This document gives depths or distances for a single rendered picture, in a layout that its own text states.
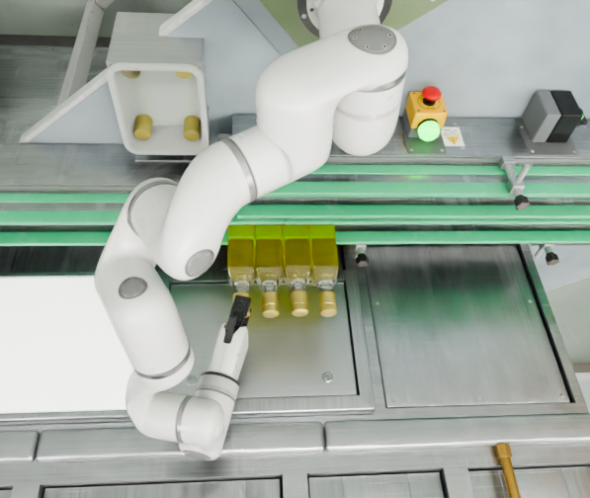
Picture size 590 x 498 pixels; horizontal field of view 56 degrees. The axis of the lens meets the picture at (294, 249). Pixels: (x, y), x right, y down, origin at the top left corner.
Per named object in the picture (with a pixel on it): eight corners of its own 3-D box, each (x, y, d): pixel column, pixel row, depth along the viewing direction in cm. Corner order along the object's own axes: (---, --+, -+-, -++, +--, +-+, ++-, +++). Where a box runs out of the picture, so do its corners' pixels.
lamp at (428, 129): (414, 133, 117) (417, 143, 116) (419, 118, 114) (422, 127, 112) (435, 134, 118) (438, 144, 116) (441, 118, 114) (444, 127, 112)
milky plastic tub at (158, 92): (130, 126, 121) (126, 155, 116) (110, 36, 102) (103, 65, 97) (210, 127, 122) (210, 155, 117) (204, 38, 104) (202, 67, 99)
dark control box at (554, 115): (520, 117, 125) (531, 142, 120) (535, 88, 118) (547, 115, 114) (554, 117, 126) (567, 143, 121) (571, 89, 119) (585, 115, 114)
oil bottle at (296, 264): (280, 211, 128) (284, 290, 116) (281, 196, 123) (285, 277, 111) (303, 211, 128) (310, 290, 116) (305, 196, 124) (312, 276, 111)
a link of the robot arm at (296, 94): (225, 168, 75) (210, 70, 62) (366, 104, 82) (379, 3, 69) (261, 214, 71) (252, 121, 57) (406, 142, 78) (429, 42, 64)
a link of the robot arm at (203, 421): (151, 430, 85) (209, 440, 83) (174, 368, 91) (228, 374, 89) (183, 460, 97) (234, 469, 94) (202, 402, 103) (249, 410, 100)
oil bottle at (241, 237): (229, 212, 127) (228, 292, 115) (228, 197, 122) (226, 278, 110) (254, 211, 127) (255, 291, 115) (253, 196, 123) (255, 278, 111)
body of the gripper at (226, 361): (238, 401, 104) (253, 348, 110) (236, 381, 96) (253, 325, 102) (200, 393, 105) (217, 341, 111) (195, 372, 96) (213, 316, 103)
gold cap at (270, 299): (261, 299, 113) (261, 318, 111) (261, 290, 110) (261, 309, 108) (278, 299, 113) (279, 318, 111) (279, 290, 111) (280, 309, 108)
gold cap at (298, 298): (290, 298, 113) (291, 317, 111) (290, 290, 110) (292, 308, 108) (306, 297, 114) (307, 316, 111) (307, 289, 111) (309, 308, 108)
